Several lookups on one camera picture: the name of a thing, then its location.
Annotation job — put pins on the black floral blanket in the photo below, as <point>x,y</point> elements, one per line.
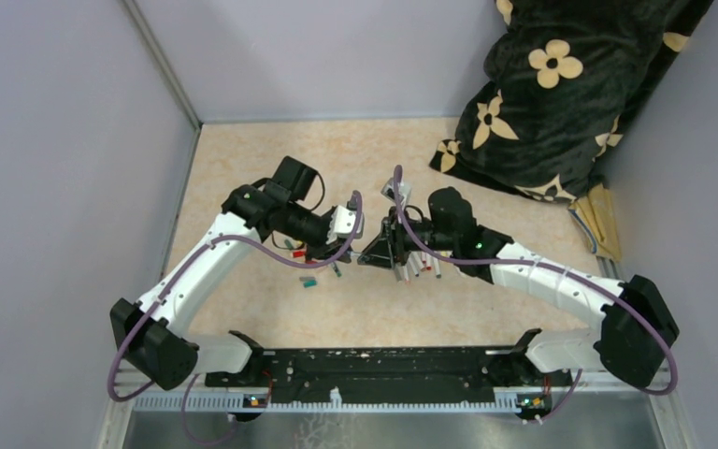
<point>564,83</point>

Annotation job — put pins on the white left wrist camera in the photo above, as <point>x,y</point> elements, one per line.
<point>345,222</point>

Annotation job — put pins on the dark grey marker pen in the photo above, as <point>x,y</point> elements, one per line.
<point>336,270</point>

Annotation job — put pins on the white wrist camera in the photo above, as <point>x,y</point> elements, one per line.
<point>399,190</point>
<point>345,222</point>

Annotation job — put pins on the aluminium frame rail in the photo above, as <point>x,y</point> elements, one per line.
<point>525,402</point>

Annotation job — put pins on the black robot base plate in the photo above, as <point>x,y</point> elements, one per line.
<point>389,375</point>

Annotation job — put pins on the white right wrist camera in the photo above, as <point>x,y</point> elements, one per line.
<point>399,190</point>

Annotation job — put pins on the yellow cloth bag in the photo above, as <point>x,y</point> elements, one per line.
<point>594,215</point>

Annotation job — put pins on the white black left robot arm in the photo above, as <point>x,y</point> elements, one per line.
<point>152,333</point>

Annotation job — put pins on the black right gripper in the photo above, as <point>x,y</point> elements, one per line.
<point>388,250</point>

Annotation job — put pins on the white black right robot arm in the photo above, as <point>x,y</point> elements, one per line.
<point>629,330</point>

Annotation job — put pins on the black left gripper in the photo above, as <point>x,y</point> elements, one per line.
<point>324,246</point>

